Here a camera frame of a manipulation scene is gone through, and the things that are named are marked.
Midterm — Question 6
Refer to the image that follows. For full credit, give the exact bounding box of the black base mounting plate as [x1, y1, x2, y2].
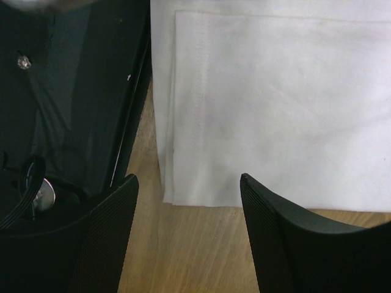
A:
[1, 1, 150, 232]

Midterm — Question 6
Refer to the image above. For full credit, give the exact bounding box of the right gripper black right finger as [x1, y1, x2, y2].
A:
[240, 174, 390, 292]

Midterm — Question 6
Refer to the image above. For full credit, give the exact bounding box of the white t shirt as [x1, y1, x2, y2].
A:
[150, 1, 390, 212]

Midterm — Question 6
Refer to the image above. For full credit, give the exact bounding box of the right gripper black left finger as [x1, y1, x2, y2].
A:
[1, 175, 139, 292]

